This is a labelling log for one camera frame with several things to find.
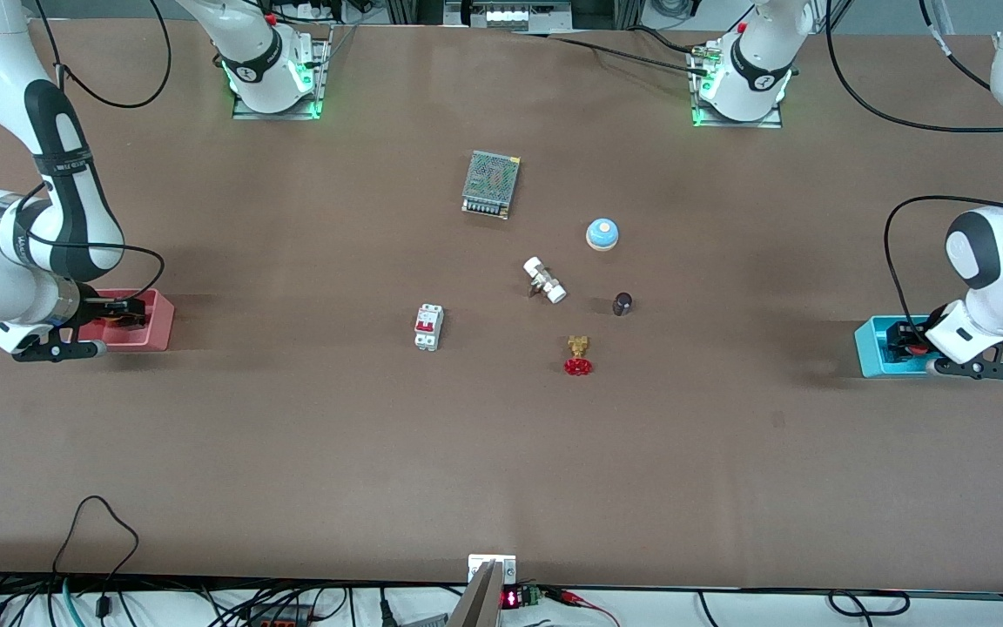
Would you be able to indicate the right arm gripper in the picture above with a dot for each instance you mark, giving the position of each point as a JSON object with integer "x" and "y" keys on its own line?
{"x": 97, "y": 311}

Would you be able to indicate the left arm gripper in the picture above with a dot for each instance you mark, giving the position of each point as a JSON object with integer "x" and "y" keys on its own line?
{"x": 908, "y": 338}

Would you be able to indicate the yellow push button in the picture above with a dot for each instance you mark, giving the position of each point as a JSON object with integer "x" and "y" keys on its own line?
{"x": 125, "y": 319}

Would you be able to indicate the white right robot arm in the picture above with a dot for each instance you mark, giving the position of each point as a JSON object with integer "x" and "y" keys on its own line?
{"x": 66, "y": 174}

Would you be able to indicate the blue plastic bin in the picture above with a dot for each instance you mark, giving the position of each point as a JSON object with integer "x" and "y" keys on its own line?
{"x": 871, "y": 353}

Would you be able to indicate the pink plastic bin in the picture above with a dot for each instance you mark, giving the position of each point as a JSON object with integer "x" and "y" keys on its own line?
{"x": 158, "y": 335}

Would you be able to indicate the dark small cylinder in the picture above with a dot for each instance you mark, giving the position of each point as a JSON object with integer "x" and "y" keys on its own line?
{"x": 622, "y": 304}

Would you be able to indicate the white red circuit breaker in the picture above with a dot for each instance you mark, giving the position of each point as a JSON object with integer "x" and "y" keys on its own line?
{"x": 428, "y": 327}

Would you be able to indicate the blue round bell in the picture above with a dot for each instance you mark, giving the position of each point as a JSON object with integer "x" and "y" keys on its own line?
{"x": 602, "y": 233}

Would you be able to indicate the white pipe fitting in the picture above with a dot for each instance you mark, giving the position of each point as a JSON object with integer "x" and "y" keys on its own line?
{"x": 545, "y": 280}

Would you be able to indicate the metal mesh power supply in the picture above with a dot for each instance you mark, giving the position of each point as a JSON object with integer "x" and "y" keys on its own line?
{"x": 491, "y": 178}

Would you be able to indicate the red led display module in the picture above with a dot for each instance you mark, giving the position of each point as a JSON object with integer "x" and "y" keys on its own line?
{"x": 514, "y": 598}

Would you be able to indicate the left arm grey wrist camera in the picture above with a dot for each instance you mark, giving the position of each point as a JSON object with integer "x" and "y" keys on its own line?
{"x": 980, "y": 369}

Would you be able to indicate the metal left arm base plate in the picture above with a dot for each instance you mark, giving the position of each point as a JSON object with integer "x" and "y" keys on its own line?
{"x": 771, "y": 122}

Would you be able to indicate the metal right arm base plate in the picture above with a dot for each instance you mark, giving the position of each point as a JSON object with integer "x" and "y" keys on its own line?
{"x": 320, "y": 70}

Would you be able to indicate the grey camera mount beam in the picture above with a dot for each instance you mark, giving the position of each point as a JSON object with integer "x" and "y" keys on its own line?
{"x": 480, "y": 601}

